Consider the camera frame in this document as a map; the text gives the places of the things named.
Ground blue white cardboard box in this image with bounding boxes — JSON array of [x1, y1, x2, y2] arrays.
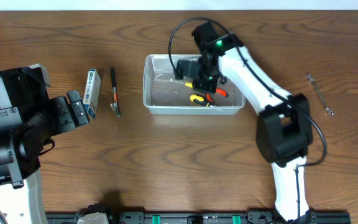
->
[[83, 68, 101, 119]]

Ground right black cable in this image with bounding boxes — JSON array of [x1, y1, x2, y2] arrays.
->
[[167, 17, 328, 223]]

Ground small black orange hammer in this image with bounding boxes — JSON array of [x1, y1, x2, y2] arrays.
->
[[110, 67, 121, 118]]

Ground stubby yellow black screwdriver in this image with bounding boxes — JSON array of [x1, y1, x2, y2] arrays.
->
[[190, 94, 223, 107]]

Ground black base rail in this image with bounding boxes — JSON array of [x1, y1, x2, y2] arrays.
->
[[46, 204, 352, 224]]

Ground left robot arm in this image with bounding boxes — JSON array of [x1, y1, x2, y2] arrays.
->
[[0, 64, 90, 223]]

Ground clear plastic container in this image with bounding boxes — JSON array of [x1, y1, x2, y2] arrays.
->
[[143, 54, 246, 115]]

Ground red handled pliers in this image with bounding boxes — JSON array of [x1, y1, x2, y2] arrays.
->
[[205, 88, 229, 103]]

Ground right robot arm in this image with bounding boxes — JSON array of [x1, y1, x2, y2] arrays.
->
[[171, 17, 314, 223]]

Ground silver metal wrench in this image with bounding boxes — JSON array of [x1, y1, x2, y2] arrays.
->
[[306, 73, 334, 117]]

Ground thin yellow black screwdriver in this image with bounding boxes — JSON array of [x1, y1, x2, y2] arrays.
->
[[157, 79, 193, 88]]

